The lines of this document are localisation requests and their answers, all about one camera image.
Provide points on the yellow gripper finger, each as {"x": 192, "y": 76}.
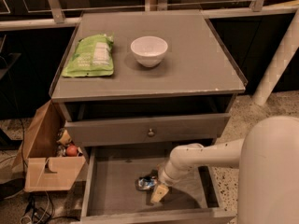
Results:
{"x": 158, "y": 193}

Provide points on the crushed redbull can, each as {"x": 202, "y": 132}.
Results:
{"x": 147, "y": 182}

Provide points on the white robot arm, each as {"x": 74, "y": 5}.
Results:
{"x": 268, "y": 163}

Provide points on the open middle drawer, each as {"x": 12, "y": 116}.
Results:
{"x": 111, "y": 194}

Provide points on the round metal drawer knob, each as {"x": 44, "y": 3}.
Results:
{"x": 151, "y": 133}

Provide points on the closed top drawer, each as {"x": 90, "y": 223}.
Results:
{"x": 108, "y": 132}

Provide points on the grey drawer cabinet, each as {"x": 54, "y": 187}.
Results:
{"x": 197, "y": 75}

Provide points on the red apple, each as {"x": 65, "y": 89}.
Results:
{"x": 72, "y": 151}

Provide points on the yellow item in box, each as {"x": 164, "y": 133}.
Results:
{"x": 64, "y": 138}

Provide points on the brown cardboard box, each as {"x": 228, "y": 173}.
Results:
{"x": 45, "y": 170}

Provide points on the white ceramic bowl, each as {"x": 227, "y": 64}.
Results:
{"x": 149, "y": 51}

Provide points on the green snack bag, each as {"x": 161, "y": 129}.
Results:
{"x": 92, "y": 57}

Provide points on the white diagonal support pole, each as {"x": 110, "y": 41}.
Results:
{"x": 287, "y": 47}

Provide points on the metal railing frame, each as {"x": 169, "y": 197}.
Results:
{"x": 24, "y": 14}

